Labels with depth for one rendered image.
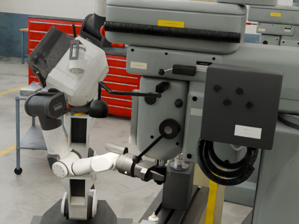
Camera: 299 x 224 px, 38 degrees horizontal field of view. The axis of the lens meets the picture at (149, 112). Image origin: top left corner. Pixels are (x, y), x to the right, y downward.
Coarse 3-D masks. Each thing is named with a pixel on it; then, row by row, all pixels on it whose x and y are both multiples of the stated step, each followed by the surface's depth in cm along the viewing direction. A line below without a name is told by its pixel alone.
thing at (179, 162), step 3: (177, 156) 203; (180, 156) 203; (177, 159) 204; (180, 159) 203; (174, 162) 206; (177, 162) 204; (180, 162) 204; (183, 162) 204; (177, 165) 204; (180, 165) 204; (183, 165) 205
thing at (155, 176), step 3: (150, 171) 169; (153, 171) 169; (150, 174) 168; (153, 174) 168; (156, 174) 168; (159, 174) 167; (150, 177) 169; (153, 177) 169; (156, 177) 168; (159, 177) 167; (162, 177) 166; (162, 180) 167
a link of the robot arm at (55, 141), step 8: (56, 128) 188; (48, 136) 188; (56, 136) 188; (64, 136) 192; (48, 144) 190; (56, 144) 189; (64, 144) 192; (48, 152) 193; (56, 152) 191; (64, 152) 192; (48, 160) 193; (56, 160) 191; (56, 168) 191; (64, 168) 189; (64, 176) 191
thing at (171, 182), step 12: (168, 168) 205; (180, 168) 202; (192, 168) 209; (168, 180) 203; (180, 180) 202; (192, 180) 218; (168, 192) 204; (180, 192) 203; (168, 204) 206; (180, 204) 204
